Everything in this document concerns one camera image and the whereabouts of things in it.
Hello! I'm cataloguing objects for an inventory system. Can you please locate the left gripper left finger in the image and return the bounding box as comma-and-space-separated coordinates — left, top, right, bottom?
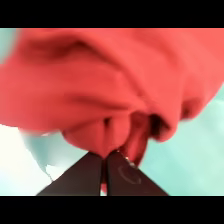
36, 152, 103, 197

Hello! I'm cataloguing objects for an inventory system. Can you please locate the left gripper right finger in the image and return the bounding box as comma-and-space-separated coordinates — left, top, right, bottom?
106, 150, 170, 197

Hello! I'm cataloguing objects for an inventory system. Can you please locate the red T-shirt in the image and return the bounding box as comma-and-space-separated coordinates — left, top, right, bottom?
0, 28, 224, 197

